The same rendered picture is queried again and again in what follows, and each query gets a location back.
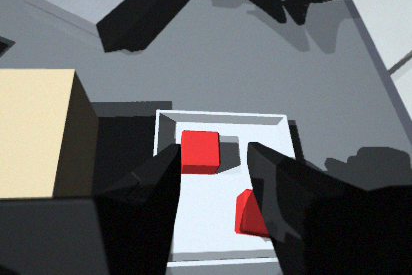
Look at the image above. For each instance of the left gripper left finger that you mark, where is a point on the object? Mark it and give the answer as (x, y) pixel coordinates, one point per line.
(126, 229)

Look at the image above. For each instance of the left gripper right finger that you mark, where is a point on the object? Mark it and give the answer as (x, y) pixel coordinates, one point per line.
(315, 229)

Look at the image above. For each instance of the white open tray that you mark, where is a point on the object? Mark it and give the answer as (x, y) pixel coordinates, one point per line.
(205, 220)

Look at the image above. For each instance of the red block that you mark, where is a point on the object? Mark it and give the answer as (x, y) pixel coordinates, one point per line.
(200, 152)
(248, 218)

